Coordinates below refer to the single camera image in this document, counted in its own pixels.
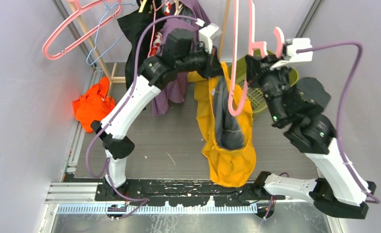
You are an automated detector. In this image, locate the pink empty hanger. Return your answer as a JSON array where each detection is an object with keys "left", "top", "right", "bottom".
[{"left": 42, "top": 0, "right": 123, "bottom": 60}]

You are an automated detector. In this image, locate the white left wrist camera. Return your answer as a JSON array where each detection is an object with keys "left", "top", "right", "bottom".
[{"left": 198, "top": 23, "right": 222, "bottom": 54}]

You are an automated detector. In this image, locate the pink plastic hanger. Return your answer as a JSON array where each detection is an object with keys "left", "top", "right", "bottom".
[{"left": 227, "top": 0, "right": 286, "bottom": 117}]

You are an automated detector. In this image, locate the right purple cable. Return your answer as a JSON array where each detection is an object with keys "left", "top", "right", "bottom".
[{"left": 263, "top": 40, "right": 381, "bottom": 222}]

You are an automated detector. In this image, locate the green plastic basket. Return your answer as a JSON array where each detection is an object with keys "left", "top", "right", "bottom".
[{"left": 228, "top": 50, "right": 299, "bottom": 115}]

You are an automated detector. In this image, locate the black skirt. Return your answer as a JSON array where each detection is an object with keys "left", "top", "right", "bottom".
[{"left": 117, "top": 0, "right": 166, "bottom": 89}]

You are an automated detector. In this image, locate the purple cable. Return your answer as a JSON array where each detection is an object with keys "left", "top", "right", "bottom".
[
  {"left": 263, "top": 40, "right": 381, "bottom": 222},
  {"left": 85, "top": 15, "right": 205, "bottom": 222}
]

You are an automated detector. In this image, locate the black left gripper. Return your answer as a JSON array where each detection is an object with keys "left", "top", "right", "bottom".
[{"left": 175, "top": 42, "right": 226, "bottom": 80}]

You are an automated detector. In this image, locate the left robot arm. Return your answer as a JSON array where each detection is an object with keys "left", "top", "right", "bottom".
[{"left": 91, "top": 24, "right": 223, "bottom": 200}]

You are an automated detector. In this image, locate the red white patterned garment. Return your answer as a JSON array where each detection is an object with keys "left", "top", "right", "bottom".
[{"left": 148, "top": 0, "right": 171, "bottom": 57}]

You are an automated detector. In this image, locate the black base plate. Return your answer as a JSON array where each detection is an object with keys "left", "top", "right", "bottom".
[{"left": 95, "top": 179, "right": 286, "bottom": 208}]

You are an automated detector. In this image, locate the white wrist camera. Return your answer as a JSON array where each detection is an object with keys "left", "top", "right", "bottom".
[
  {"left": 198, "top": 23, "right": 222, "bottom": 54},
  {"left": 270, "top": 38, "right": 313, "bottom": 70}
]

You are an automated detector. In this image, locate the wooden clothes rack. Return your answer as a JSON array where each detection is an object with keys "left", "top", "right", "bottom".
[{"left": 68, "top": 0, "right": 231, "bottom": 83}]

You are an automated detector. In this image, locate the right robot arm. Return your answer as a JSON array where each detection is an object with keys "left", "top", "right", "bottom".
[{"left": 245, "top": 54, "right": 376, "bottom": 219}]

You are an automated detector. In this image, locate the orange cloth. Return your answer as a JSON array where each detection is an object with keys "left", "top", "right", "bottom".
[{"left": 72, "top": 76, "right": 116, "bottom": 133}]

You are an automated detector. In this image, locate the yellow skirt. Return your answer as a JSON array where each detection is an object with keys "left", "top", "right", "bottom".
[{"left": 187, "top": 63, "right": 256, "bottom": 187}]

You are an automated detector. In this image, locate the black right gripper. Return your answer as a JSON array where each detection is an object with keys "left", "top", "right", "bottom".
[{"left": 243, "top": 52, "right": 291, "bottom": 123}]

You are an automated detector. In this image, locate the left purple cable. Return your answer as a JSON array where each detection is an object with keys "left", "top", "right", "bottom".
[{"left": 85, "top": 15, "right": 205, "bottom": 222}]

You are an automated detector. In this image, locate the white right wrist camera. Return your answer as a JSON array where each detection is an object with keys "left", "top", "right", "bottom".
[{"left": 270, "top": 38, "right": 313, "bottom": 70}]

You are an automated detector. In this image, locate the purple skirt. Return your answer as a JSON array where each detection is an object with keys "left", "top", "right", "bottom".
[{"left": 151, "top": 0, "right": 212, "bottom": 117}]

